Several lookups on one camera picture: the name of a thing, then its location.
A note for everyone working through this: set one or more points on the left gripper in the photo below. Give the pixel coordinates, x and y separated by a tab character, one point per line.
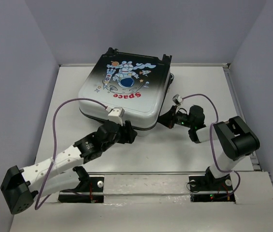
128	137

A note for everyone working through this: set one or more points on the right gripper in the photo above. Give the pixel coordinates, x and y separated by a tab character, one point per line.
167	119

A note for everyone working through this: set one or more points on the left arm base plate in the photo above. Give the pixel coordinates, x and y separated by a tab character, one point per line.
85	193

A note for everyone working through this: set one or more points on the black suitcase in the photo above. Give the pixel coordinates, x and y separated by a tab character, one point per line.
136	83

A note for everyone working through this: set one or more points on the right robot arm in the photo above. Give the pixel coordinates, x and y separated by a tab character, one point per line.
236	138

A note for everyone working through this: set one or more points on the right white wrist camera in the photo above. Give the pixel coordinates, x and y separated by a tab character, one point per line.
177	99

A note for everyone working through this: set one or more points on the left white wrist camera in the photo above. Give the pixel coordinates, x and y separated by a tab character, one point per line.
115	114

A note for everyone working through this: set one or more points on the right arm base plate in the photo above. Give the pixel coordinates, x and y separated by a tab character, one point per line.
202	192

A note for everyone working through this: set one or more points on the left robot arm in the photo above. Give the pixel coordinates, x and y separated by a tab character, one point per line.
22	187

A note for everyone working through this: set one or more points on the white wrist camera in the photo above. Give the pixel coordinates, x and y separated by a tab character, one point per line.
115	114
177	99

